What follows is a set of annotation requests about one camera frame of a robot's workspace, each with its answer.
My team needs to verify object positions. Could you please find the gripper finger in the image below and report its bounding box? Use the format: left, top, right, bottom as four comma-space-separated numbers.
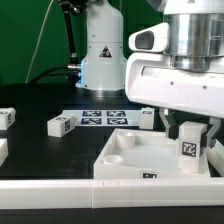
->
206, 117, 221, 148

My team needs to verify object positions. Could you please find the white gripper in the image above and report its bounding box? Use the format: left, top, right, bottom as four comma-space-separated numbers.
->
125, 52, 224, 140

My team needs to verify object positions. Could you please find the white square tabletop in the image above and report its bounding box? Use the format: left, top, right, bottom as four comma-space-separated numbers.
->
94, 129, 210, 179

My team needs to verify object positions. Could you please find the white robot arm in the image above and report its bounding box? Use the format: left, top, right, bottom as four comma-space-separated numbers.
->
68, 0, 224, 147

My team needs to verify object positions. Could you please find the white right fence piece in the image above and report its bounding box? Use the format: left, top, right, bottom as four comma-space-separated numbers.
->
206, 141, 224, 177

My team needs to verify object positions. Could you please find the apriltag marker sheet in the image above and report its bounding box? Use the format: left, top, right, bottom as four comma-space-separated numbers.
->
62, 110, 140, 126

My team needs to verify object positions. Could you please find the white block left edge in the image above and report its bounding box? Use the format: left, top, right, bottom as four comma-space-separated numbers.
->
0, 139, 8, 167

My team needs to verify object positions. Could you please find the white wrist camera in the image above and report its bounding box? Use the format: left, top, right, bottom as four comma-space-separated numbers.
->
129, 22, 170, 53

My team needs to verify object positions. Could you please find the black cable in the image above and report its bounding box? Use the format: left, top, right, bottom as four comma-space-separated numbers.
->
29, 0, 83, 84

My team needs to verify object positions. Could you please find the white front fence rail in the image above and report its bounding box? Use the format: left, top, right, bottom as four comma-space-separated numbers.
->
0, 178, 224, 209

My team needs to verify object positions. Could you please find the white cable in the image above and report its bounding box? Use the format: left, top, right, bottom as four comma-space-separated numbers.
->
25, 0, 55, 84

